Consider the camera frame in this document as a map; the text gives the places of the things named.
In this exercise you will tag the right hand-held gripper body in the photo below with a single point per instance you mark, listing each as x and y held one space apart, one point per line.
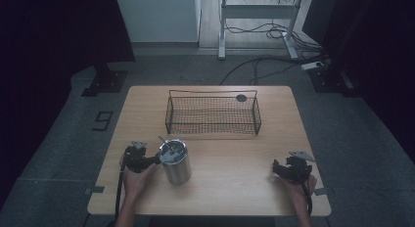
297 168

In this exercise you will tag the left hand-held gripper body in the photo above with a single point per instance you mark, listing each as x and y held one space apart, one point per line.
136 157

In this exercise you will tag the metal straw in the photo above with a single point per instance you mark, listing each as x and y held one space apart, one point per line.
165 144

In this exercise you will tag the stainless steel tumbler cup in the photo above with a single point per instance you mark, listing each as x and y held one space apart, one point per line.
175 161

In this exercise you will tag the person's right hand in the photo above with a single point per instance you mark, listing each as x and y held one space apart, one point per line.
300 190

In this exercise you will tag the person's left hand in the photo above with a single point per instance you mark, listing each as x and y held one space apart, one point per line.
135 182

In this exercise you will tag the black round sticker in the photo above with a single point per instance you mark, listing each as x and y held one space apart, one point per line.
241 98

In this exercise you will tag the black stand base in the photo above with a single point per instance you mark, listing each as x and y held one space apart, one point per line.
329 79
105 81

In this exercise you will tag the white power strip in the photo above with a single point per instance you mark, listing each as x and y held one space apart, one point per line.
312 65

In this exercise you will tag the white cabinet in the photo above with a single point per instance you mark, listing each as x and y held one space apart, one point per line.
160 17

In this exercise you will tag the white desk frame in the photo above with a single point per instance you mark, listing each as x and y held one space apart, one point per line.
257 21

